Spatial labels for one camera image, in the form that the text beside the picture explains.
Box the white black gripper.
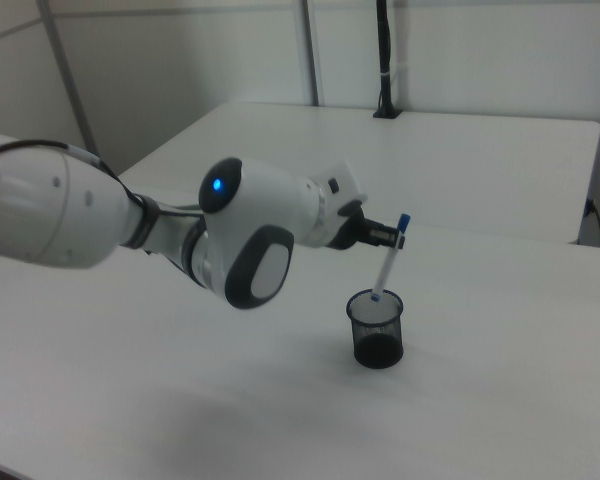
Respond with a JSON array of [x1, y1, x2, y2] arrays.
[[307, 159, 408, 251]]

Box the blue capped white marker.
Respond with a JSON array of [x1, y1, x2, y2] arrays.
[[370, 213, 413, 303]]

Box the black mesh pen cup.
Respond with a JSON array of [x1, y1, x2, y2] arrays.
[[345, 289, 406, 370]]

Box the black camera stand pole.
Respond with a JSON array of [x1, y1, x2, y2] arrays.
[[372, 0, 402, 120]]

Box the grey partition frame post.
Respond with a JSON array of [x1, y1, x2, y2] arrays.
[[38, 0, 100, 156], [298, 0, 327, 107]]

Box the black cable with blue plug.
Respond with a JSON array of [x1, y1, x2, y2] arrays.
[[583, 197, 600, 247]]

